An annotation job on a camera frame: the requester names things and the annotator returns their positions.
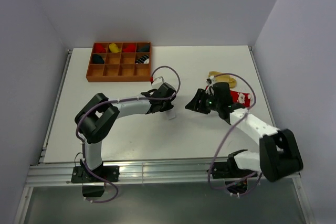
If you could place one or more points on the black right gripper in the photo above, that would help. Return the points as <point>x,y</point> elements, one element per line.
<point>194,104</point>

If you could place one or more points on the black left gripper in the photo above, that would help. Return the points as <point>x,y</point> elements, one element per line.
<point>168,106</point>

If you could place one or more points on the red santa sock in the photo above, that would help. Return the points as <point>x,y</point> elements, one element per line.
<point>240,97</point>

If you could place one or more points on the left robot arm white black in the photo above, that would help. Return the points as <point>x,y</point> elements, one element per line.
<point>96,119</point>

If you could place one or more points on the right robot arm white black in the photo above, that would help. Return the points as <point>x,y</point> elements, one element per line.
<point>278,155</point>

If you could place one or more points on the beige flat sock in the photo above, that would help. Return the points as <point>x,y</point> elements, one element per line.
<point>220,77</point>

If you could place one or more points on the black white striped rolled sock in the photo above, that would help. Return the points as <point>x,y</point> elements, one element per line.
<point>145,59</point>

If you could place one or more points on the dark teal rolled sock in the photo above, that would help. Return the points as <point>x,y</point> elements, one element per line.
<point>145,48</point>

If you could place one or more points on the red rolled sock middle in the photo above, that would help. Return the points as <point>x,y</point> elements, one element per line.
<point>129,48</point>

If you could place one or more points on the red rolled sock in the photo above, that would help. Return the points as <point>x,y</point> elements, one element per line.
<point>99,49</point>
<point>129,48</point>

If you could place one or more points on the wooden compartment tray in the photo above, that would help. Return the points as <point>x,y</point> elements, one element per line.
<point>120,67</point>

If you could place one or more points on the yellow rolled sock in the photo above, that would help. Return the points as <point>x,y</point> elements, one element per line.
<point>114,48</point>

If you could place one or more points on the dark navy rolled sock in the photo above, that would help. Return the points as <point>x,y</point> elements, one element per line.
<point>97,59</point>

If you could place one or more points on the red rolled sock left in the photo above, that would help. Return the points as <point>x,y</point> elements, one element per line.
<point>99,49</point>

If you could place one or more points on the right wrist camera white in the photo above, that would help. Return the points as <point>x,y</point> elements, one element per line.
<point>211,80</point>

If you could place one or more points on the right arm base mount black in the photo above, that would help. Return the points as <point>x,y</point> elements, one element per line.
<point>235,179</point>

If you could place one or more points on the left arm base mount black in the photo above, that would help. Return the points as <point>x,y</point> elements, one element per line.
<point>80,175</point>

